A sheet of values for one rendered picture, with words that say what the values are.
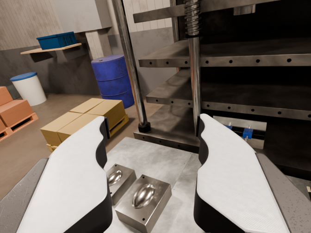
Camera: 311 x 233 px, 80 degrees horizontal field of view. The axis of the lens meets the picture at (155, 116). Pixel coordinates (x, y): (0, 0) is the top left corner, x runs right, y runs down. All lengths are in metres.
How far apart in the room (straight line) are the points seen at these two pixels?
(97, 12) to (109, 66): 0.96
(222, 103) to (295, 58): 0.37
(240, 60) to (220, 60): 0.09
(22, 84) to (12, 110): 1.23
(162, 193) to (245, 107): 0.60
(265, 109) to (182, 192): 0.57
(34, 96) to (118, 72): 2.66
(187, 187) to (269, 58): 0.68
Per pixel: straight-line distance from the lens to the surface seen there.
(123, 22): 1.16
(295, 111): 1.07
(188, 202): 0.89
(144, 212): 0.80
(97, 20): 3.86
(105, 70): 3.49
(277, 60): 0.98
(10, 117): 4.34
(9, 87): 6.79
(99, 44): 3.99
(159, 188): 0.85
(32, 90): 5.48
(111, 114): 2.89
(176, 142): 1.23
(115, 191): 0.92
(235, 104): 1.08
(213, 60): 1.02
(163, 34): 3.54
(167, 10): 1.11
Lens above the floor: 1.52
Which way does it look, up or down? 28 degrees down
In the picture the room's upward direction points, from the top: 10 degrees counter-clockwise
